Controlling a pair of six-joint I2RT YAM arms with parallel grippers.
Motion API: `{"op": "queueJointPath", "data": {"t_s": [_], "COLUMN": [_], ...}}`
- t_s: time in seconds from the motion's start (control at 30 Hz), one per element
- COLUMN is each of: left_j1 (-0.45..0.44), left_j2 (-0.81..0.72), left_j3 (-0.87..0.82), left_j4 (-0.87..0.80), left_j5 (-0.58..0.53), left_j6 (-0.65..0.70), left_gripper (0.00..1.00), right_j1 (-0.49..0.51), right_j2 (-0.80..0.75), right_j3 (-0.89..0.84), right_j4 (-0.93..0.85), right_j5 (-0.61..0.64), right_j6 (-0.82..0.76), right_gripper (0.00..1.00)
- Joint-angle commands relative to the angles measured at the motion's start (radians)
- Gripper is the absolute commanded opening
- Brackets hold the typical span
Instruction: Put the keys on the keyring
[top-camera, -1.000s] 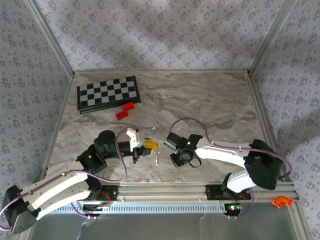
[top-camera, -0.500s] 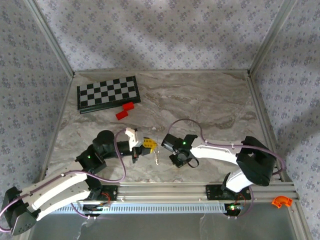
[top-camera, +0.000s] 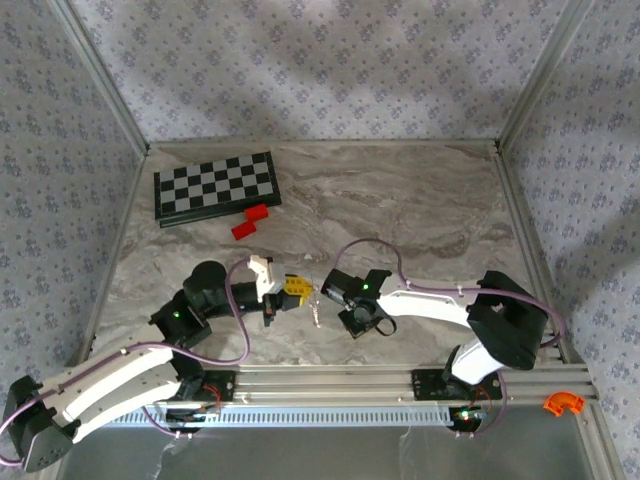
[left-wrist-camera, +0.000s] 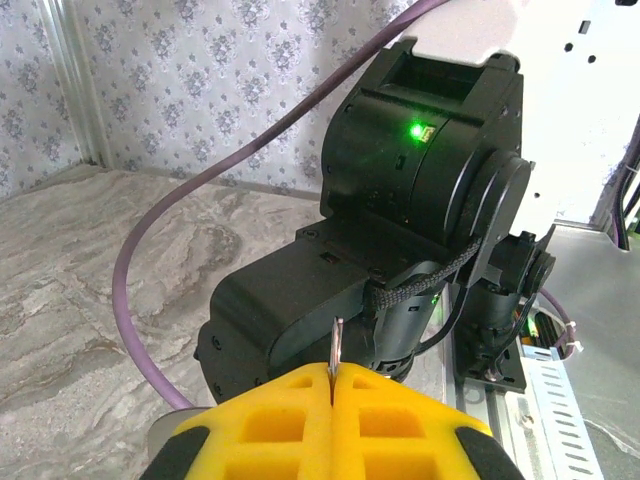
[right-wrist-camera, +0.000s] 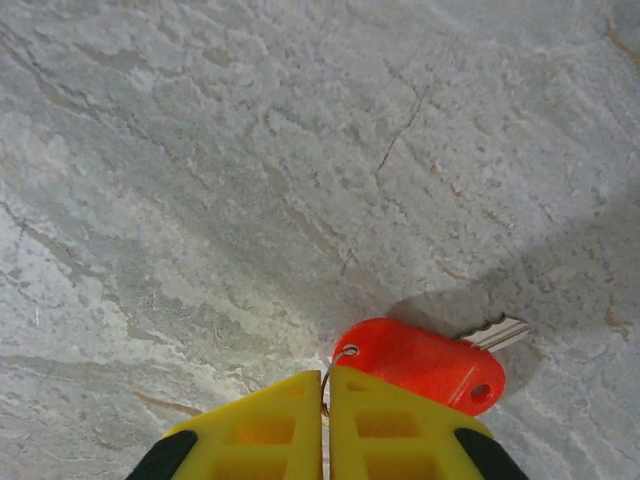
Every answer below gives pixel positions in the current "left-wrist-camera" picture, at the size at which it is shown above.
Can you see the small right circuit board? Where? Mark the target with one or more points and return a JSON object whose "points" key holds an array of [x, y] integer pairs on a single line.
{"points": [[537, 330]]}

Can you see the grey metal sheet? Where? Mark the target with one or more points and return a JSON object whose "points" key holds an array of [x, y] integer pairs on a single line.
{"points": [[610, 350]]}

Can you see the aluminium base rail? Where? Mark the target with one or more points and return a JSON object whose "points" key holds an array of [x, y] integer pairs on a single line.
{"points": [[475, 425]]}

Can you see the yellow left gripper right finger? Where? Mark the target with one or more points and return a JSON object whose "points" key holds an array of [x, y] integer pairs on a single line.
{"points": [[415, 435]]}

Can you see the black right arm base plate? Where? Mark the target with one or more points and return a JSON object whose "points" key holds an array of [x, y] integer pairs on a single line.
{"points": [[510, 372]]}

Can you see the silver keyring with keys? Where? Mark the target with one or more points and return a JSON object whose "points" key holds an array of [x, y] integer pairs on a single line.
{"points": [[334, 350]]}

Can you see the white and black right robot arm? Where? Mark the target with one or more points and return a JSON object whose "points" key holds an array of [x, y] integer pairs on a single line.
{"points": [[400, 175]]}

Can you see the aluminium frame post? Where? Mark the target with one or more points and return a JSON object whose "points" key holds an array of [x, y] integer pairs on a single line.
{"points": [[75, 75]]}

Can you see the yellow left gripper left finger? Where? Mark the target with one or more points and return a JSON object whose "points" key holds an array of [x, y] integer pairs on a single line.
{"points": [[240, 435]]}

